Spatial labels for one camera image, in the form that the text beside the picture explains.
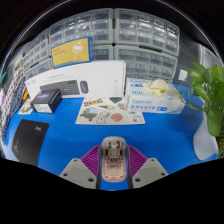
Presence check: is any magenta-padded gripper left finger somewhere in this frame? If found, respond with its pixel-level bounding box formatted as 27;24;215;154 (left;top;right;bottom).
59;143;103;190

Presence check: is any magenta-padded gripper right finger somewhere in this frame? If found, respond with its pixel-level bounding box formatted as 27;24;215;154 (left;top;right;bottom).
125;143;169;190

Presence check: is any transparent pink computer mouse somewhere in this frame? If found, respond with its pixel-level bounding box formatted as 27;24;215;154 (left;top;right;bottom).
99;135;128;183

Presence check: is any black mouse pad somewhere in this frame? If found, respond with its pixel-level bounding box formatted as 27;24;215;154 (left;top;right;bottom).
11;118;50;167

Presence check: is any cartoon sticker sheet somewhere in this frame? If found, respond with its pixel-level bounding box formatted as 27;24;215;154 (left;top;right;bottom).
75;96;146;126

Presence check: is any white plant pot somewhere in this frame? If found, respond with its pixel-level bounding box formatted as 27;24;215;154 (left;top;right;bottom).
193;114;219;161

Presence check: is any white blue glove box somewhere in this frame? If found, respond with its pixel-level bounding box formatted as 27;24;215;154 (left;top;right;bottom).
124;77;186;115

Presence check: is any small black product box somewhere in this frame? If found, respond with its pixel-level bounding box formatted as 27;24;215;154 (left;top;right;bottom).
29;88;63;114

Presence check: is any green leafy plant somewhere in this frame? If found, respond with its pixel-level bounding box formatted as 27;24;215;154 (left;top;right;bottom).
179;61;224;158

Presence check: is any cream disposable glove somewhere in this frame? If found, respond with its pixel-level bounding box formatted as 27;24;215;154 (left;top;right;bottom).
142;79;170;98

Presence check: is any yellow red small tool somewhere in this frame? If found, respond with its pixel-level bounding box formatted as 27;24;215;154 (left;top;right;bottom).
21;89;29;102

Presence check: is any white keyboard packaging box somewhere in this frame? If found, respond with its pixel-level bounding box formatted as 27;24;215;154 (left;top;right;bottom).
24;60;127;99

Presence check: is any red blue checkered cloth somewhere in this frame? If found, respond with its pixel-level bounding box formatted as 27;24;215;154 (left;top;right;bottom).
3;68;26;111

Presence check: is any teal plastic object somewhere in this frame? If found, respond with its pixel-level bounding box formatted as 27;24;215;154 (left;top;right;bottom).
0;71;8;84

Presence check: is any yellow blue box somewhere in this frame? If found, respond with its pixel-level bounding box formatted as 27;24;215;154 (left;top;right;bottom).
50;35;94;69

